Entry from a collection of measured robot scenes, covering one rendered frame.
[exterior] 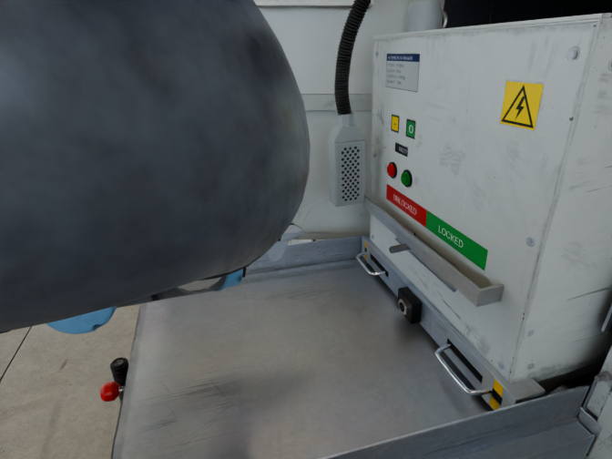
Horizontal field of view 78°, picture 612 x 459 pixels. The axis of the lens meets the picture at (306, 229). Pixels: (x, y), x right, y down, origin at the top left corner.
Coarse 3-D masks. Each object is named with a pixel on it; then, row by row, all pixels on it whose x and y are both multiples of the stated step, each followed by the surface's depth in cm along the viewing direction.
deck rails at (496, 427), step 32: (288, 256) 97; (320, 256) 99; (352, 256) 102; (480, 416) 50; (512, 416) 53; (544, 416) 55; (384, 448) 47; (416, 448) 49; (448, 448) 52; (480, 448) 53
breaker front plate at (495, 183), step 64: (384, 64) 74; (448, 64) 56; (512, 64) 45; (576, 64) 37; (384, 128) 79; (448, 128) 59; (512, 128) 46; (384, 192) 84; (448, 192) 61; (512, 192) 48; (448, 256) 64; (512, 256) 50; (512, 320) 52
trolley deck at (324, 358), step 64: (192, 320) 79; (256, 320) 79; (320, 320) 79; (384, 320) 79; (128, 384) 64; (192, 384) 64; (256, 384) 64; (320, 384) 64; (384, 384) 64; (448, 384) 64; (128, 448) 54; (192, 448) 54; (256, 448) 54; (320, 448) 54; (512, 448) 54; (576, 448) 55
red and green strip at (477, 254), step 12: (396, 192) 79; (396, 204) 80; (408, 204) 75; (420, 216) 71; (432, 216) 67; (432, 228) 68; (444, 228) 64; (444, 240) 65; (456, 240) 61; (468, 240) 58; (468, 252) 59; (480, 252) 56; (480, 264) 57
